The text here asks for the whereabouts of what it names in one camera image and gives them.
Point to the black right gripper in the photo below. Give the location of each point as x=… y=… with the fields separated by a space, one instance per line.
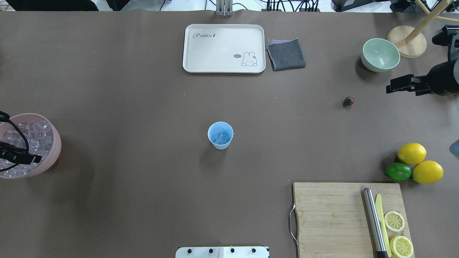
x=443 y=77

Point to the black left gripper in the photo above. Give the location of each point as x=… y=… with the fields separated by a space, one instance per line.
x=16 y=154

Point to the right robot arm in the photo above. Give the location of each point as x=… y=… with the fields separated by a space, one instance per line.
x=447 y=37

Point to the pink bowl of ice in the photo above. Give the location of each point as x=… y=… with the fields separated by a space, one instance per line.
x=39 y=137

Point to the blue plastic cup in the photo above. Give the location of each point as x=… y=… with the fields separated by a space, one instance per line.
x=220 y=134

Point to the wooden glass stand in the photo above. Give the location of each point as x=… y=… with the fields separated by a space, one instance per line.
x=410 y=41

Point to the green ceramic bowl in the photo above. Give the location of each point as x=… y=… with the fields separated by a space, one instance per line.
x=379 y=55

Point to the red strawberry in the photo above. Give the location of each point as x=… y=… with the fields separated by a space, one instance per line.
x=348 y=101

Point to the yellow lemon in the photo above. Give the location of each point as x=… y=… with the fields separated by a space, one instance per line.
x=427 y=172
x=412 y=154

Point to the green lime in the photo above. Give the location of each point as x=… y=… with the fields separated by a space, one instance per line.
x=398 y=171

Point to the yellow plastic knife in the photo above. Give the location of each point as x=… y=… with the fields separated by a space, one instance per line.
x=378 y=204

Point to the grey folded cloth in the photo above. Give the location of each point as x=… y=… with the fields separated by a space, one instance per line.
x=286 y=54

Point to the lemon half slice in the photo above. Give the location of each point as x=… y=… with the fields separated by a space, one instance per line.
x=401 y=246
x=394 y=221

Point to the wooden cutting board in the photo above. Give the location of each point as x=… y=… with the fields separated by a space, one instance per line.
x=331 y=218

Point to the steel muddler bar tool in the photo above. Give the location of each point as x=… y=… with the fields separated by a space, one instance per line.
x=374 y=223

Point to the cream rabbit tray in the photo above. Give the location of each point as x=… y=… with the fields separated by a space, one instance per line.
x=224 y=48

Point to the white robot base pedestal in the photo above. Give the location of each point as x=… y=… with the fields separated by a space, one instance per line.
x=223 y=252

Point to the aluminium frame post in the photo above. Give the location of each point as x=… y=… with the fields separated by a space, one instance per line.
x=224 y=8

